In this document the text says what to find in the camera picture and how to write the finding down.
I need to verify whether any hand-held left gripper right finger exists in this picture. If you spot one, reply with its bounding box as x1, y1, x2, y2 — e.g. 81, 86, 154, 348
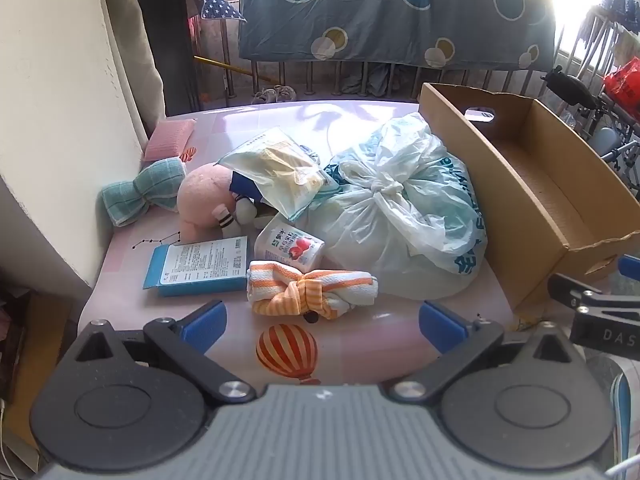
382, 301, 573, 406

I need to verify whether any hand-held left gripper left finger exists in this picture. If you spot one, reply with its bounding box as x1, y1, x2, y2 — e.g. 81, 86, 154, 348
75, 300, 258, 406

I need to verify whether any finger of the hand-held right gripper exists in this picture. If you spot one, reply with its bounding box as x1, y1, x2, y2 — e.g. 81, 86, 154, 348
547, 272, 640, 361
617, 254, 640, 281

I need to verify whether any blue box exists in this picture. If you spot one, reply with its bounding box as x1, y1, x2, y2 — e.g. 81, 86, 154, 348
143, 236, 249, 298

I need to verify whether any orange striped towel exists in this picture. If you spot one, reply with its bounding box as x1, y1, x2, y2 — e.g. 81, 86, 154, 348
246, 260, 379, 321

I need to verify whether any clear zip bag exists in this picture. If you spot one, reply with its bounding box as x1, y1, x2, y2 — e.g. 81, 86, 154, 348
217, 127, 328, 221

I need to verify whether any pink ribbed pad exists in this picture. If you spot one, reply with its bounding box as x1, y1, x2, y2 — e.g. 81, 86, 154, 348
141, 119, 197, 162

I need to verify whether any brown cardboard box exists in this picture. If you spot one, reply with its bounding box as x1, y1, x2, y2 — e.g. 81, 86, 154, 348
417, 82, 640, 313

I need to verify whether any pink printed tablecloth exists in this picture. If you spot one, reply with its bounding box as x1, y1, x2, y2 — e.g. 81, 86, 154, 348
77, 100, 516, 386

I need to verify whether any white strawberry print pouch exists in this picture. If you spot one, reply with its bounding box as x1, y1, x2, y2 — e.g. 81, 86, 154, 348
254, 217, 326, 273

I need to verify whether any white knotted plastic bag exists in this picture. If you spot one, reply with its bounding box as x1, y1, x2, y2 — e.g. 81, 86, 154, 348
307, 112, 488, 301

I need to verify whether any pink plush toy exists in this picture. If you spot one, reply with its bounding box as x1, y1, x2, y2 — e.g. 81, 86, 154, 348
176, 164, 271, 243

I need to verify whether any teal checked bow towel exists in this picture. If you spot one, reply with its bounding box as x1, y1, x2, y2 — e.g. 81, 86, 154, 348
101, 156, 187, 227

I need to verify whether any red plastic bag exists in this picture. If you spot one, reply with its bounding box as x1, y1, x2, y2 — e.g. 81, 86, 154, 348
602, 57, 640, 121

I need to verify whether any black wheelchair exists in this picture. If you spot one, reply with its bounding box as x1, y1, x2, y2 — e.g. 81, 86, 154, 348
542, 65, 640, 186

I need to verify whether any cream board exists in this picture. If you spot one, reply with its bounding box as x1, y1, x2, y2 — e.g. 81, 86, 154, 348
0, 0, 151, 291

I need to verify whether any yellow stick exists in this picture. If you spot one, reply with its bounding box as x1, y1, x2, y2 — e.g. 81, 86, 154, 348
192, 55, 273, 83

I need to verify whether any grey hanging cloth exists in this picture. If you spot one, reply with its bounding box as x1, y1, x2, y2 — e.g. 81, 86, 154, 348
340, 62, 396, 96

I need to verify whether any dark blue hanging cloth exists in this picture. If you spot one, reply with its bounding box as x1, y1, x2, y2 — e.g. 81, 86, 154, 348
600, 0, 640, 17

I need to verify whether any metal balcony railing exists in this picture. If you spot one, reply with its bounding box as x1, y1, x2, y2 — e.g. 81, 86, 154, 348
215, 0, 640, 106

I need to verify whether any beige curtain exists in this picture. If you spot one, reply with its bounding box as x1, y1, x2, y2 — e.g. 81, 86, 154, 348
97, 0, 168, 146

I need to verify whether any grey blanket with circles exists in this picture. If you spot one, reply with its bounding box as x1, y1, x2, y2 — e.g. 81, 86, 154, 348
238, 0, 557, 73

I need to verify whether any blue star print cloth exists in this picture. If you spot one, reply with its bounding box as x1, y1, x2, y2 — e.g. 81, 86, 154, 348
187, 0, 247, 23

